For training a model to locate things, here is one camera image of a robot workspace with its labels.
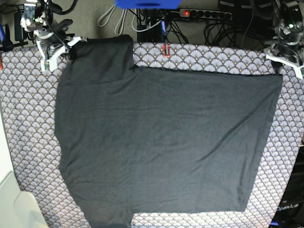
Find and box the white plastic bin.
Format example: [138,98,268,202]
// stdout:
[0,121,48,228]

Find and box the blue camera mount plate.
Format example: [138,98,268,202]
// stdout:
[115,0,181,9]

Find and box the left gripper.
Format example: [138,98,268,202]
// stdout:
[264,23,304,79]

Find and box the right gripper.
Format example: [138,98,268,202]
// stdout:
[34,20,87,72]

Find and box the black power adapter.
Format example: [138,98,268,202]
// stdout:
[14,0,38,42]

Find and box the blue clamp handle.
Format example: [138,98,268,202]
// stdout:
[161,20,166,36]

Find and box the grey looped cable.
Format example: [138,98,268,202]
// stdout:
[97,5,128,36]

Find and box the black OpenArm box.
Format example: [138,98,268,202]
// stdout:
[270,147,304,228]

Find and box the red and black clamp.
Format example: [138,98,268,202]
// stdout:
[162,43,171,57]

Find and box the black power strip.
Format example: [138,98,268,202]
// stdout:
[177,9,233,21]

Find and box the dark grey T-shirt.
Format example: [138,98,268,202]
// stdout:
[55,35,283,228]

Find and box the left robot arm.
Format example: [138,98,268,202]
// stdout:
[264,0,304,79]

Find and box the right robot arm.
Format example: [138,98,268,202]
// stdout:
[20,0,87,72]

